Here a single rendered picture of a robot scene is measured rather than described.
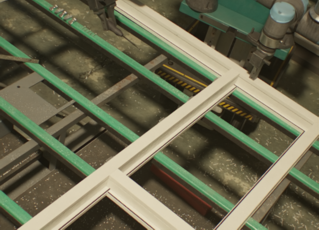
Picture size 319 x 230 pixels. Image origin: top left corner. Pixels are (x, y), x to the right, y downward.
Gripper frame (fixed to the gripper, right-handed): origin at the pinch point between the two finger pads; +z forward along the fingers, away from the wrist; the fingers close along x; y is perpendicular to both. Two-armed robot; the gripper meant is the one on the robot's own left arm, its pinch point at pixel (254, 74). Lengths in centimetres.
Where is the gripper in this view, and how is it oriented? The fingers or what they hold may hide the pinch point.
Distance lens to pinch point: 234.7
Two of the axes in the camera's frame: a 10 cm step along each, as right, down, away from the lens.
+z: -2.4, 7.1, 6.6
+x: 5.9, -4.4, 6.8
